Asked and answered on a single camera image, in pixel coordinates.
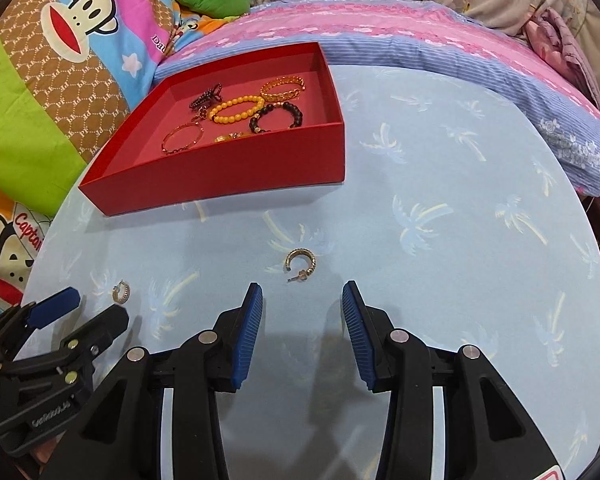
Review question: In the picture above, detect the pink folded cloth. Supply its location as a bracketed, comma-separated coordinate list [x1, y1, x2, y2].
[524, 8, 600, 110]

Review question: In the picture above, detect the gold chain link bracelet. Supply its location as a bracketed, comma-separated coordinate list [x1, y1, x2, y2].
[258, 75, 307, 104]

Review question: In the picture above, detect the colourful monkey cartoon blanket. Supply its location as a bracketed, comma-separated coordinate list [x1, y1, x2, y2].
[0, 0, 251, 326]

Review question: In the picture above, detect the thin gold bangle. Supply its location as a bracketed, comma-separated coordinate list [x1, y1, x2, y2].
[160, 119, 204, 155]

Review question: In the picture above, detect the orange yellow bead bracelet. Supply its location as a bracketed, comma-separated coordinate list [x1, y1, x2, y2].
[206, 93, 266, 125]

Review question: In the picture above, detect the red cardboard tray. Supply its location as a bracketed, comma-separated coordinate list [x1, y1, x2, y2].
[79, 42, 346, 216]

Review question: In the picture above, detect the light blue palm tablecloth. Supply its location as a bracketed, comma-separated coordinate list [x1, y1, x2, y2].
[23, 66, 600, 479]

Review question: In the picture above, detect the black bead gold charm bracelet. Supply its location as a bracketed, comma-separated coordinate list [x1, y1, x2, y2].
[248, 101, 304, 136]

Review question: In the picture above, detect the pink and blue pillow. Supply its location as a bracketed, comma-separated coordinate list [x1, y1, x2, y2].
[151, 0, 600, 198]

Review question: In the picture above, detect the person's left hand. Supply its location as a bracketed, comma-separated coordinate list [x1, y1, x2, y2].
[29, 436, 61, 474]

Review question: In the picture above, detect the gold hoop earring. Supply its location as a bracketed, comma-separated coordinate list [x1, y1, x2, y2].
[283, 248, 317, 283]

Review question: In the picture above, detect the purple garnet bead strand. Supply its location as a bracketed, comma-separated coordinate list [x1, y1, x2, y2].
[189, 84, 222, 115]

